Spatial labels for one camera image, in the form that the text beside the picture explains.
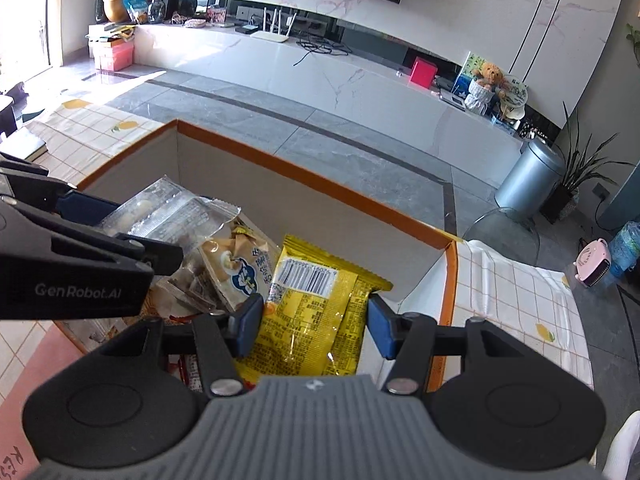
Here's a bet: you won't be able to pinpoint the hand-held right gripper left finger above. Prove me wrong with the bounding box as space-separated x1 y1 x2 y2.
92 294 265 398

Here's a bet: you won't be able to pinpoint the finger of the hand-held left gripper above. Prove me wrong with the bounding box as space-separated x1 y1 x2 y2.
0 151 122 222
0 194 185 277

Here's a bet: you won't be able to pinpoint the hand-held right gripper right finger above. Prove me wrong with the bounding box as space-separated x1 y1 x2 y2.
367 294 538 397

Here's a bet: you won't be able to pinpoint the clear packet with white snacks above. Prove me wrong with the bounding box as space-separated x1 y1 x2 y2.
97 175 244 256

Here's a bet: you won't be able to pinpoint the yellow barcode snack packet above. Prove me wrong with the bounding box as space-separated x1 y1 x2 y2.
234 233 394 387

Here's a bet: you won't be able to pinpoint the orange-edged cardboard box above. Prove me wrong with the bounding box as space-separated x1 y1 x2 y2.
55 119 461 397

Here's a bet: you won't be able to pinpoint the clear packet with brown snack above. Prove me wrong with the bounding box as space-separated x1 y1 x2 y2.
149 259 227 317

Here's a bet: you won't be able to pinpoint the beige cartoon snack packet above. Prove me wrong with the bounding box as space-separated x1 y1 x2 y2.
199 212 282 312

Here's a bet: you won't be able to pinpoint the black notebook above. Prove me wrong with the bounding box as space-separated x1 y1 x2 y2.
9 127 49 164

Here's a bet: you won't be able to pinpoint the pink mat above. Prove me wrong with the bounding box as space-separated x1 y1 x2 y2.
0 329 87 480

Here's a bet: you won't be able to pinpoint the black side table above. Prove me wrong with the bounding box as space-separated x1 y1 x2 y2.
0 80 29 137

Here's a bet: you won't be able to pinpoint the pink storage box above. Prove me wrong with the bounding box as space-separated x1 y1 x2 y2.
93 41 135 72

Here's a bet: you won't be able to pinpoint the clear glass chair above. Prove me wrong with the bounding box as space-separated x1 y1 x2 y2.
462 206 542 267

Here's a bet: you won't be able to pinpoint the stack of cardboard and papers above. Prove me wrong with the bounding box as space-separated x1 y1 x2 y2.
85 22 137 47

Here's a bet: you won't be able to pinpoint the blue snack bag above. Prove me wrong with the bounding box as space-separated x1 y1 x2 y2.
122 0 150 25

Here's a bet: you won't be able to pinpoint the brown gourd vase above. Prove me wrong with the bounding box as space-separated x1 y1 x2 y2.
102 0 142 24

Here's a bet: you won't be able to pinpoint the silver trash bin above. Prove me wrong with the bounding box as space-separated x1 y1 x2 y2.
494 138 566 222

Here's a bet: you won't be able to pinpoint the pink small heater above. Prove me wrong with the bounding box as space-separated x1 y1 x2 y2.
574 238 612 289

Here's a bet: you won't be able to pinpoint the white marble television cabinet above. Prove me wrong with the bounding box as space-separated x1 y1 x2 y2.
131 24 532 187

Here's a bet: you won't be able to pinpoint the potted long-leaf plant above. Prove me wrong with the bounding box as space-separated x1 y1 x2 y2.
539 101 634 224

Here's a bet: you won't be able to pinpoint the white router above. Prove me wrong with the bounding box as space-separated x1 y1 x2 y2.
249 6 296 44

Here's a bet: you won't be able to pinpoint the blue water bottle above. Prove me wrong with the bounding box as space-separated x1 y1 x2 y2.
607 220 640 281

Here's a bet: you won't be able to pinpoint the red box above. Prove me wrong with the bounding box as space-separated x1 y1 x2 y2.
408 57 437 89

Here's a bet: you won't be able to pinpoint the brown teddy bear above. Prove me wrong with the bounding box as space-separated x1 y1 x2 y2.
465 61 507 117

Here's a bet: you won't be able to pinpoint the round hand fan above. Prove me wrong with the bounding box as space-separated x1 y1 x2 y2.
495 79 529 120

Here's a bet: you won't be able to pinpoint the hanging vine plant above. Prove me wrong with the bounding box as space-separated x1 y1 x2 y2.
625 22 640 69

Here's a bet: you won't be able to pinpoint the black cables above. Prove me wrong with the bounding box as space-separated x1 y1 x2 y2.
294 36 352 67

